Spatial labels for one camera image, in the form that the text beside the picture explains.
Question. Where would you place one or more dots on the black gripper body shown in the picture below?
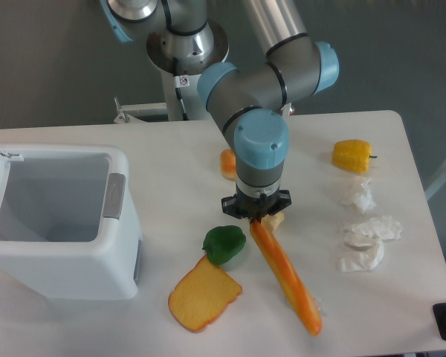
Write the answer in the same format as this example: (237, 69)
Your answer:
(242, 206)

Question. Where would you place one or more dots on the long orange baguette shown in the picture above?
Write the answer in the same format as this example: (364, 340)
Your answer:
(300, 298)

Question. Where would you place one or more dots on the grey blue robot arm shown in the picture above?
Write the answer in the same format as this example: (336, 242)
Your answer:
(246, 107)

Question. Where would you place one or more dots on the small orange bread roll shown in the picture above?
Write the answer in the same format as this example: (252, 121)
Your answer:
(228, 164)

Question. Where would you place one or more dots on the green bell pepper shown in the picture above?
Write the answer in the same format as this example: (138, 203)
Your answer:
(222, 243)

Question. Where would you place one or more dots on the orange toast slice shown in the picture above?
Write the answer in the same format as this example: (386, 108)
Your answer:
(202, 295)

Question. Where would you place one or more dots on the upper crumpled white tissue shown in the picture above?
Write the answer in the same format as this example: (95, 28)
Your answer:
(359, 196)

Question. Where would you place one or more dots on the yellow bell pepper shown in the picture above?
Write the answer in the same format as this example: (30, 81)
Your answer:
(352, 155)

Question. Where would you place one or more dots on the large crumpled white tissue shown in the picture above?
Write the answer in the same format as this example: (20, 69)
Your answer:
(363, 243)

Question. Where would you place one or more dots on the small crumpled tissue piece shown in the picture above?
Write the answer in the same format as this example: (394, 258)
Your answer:
(321, 306)

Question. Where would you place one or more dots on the white plastic bin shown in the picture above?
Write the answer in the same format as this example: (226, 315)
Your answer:
(68, 226)

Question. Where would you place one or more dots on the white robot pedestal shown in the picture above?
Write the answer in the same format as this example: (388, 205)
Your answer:
(175, 55)

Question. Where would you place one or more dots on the white metal base frame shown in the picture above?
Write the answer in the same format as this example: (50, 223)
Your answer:
(141, 111)

